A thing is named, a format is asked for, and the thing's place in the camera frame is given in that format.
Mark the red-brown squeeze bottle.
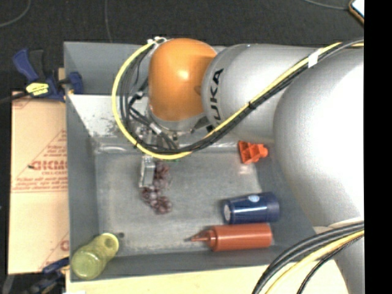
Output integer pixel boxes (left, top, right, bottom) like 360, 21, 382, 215
184, 222, 274, 253

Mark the purple toy grape bunch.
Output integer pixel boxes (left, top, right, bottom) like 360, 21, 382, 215
140, 160, 173, 216

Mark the yellow-green translucent plastic bottle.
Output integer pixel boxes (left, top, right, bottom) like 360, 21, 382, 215
70, 232, 120, 281

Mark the brown cardboard board red print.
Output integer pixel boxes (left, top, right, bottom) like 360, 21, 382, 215
7, 91, 71, 276

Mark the grey metal bin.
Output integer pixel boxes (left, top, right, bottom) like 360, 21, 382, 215
62, 40, 317, 282

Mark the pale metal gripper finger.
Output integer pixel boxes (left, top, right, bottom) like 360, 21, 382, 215
138, 155, 156, 189

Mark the orange ridged plastic block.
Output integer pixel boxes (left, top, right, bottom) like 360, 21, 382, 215
237, 140, 270, 165

